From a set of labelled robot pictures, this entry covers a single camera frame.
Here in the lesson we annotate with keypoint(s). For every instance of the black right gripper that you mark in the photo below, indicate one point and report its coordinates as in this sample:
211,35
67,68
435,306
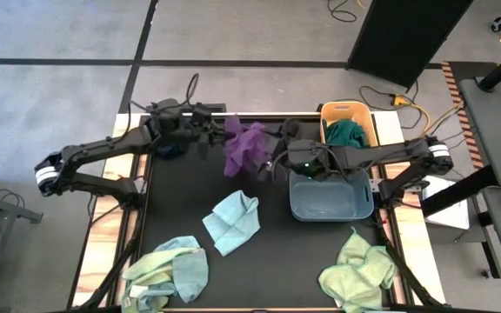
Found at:
307,158

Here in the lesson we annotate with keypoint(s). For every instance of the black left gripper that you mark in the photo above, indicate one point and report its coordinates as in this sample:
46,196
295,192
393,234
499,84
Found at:
205,126

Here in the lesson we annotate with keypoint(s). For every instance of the purple towel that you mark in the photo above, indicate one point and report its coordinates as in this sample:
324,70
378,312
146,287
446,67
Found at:
244,150

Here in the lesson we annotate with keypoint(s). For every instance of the dark green towel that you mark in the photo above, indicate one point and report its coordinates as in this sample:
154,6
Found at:
346,134

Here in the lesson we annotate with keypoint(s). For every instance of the light blue towel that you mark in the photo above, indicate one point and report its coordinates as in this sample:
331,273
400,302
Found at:
189,269
233,221

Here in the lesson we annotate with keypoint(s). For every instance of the light green towel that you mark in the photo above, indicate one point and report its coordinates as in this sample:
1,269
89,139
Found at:
359,274
150,269

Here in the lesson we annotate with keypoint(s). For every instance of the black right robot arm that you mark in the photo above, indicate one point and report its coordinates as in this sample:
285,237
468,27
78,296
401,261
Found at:
389,154

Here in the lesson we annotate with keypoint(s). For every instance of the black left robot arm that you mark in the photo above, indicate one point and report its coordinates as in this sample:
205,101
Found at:
102,150

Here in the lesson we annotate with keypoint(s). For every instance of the blue plastic basket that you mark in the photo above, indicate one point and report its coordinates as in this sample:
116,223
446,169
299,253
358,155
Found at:
333,202

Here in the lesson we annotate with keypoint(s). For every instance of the yellow plastic basket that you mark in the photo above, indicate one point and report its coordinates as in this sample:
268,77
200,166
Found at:
361,113

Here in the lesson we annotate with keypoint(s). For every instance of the navy blue towel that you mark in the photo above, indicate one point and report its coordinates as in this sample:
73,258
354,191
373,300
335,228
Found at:
170,150

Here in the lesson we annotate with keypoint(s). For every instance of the black table mat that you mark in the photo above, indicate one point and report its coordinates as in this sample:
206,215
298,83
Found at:
276,269

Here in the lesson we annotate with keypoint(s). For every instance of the black cabinet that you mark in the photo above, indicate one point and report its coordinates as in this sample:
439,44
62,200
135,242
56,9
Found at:
402,35

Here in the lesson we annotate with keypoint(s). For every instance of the white paper sheet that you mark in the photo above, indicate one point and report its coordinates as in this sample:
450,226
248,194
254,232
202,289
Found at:
450,213

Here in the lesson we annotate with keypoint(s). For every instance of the grey desk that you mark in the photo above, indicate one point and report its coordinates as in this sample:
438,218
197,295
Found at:
500,143

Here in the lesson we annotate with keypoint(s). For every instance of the grey metal table leg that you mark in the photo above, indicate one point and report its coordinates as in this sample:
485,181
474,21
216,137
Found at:
2,206

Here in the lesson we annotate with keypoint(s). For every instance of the black caster wheel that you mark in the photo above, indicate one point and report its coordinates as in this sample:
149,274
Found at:
499,24

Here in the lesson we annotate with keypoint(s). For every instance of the black frame strut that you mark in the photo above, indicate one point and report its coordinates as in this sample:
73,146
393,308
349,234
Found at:
115,269
411,278

